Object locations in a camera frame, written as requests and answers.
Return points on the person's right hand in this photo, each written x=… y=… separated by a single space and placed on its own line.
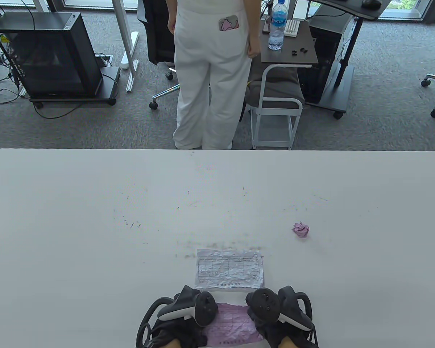
x=272 y=331

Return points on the black computer tower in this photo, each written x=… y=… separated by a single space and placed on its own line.
x=322 y=47

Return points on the black wheeled platform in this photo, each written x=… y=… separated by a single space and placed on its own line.
x=110 y=78

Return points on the white desk leg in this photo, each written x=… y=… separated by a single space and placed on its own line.
x=41 y=4
x=125 y=36

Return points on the black office chair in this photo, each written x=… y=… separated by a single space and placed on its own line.
x=156 y=32

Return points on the clear plastic water bottle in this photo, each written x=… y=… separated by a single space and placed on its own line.
x=276 y=32

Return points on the person's right forearm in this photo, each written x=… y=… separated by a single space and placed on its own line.
x=289 y=342

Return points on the black glass computer case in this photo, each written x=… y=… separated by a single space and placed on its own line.
x=50 y=54

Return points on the pink phone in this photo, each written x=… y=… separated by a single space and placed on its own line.
x=228 y=23

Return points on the person's left hand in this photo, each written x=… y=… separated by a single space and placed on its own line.
x=181 y=330

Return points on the grey fabric bag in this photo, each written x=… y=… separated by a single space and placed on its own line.
x=279 y=87

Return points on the brown side table white frame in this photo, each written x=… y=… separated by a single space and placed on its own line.
x=275 y=58

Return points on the black standing desk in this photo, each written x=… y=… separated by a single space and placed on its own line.
x=348 y=9

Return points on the person's left forearm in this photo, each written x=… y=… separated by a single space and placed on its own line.
x=173 y=343

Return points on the black and white hand controller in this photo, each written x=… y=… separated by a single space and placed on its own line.
x=203 y=308
x=264 y=302

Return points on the white invoice paper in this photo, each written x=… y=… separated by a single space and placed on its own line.
x=228 y=268

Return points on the black computer mouse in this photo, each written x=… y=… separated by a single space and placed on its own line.
x=371 y=4

